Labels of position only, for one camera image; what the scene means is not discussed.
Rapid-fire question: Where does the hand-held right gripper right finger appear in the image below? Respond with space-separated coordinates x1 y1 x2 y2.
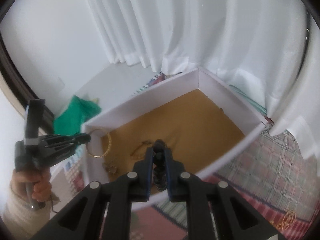
164 148 285 240

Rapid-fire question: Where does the green cloth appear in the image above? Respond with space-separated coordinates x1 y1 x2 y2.
54 94 102 137

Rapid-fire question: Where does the person's left hand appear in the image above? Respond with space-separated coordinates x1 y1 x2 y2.
11 166 53 202

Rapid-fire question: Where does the black bead bracelet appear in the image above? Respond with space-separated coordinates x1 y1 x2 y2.
152 139 167 191

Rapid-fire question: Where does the thin gold chain necklace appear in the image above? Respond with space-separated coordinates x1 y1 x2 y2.
129 140 153 160

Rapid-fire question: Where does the gold chain bracelet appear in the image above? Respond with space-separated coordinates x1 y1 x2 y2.
274 209 297 231

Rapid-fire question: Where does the person's left forearm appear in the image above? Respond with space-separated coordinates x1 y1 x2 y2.
2 190 54 240

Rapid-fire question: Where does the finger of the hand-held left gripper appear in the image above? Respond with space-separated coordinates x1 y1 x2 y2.
40 141 78 153
37 133 91 144

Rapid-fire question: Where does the dark wooden frame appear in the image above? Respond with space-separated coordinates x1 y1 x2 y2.
0 37 55 132

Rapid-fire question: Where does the gold bangle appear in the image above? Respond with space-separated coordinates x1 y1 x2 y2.
87 129 112 159

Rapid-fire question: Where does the white curtain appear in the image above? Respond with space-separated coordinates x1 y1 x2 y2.
79 0 320 160

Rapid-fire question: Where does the thin black cable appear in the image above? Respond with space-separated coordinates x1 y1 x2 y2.
49 192 60 213

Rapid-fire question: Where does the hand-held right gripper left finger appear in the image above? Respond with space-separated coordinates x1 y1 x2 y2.
30 147 153 240

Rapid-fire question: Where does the long white cardboard box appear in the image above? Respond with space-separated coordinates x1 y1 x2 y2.
84 67 275 210

